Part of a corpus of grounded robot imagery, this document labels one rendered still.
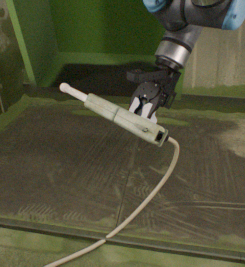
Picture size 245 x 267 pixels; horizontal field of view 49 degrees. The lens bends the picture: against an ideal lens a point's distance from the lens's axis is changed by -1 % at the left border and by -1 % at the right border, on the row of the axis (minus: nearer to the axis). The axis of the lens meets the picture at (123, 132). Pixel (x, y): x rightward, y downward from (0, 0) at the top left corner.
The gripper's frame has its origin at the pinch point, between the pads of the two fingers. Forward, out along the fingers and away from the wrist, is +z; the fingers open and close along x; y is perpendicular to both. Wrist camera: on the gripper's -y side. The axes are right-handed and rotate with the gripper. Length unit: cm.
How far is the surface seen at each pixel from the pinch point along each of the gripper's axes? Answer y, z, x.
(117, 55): 28, -25, 55
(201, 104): 106, -28, 48
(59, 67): 7, -8, 64
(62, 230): 12, 49, 21
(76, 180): 26, 37, 41
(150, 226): 34.6, 33.3, 0.5
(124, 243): 25.0, 41.2, 1.7
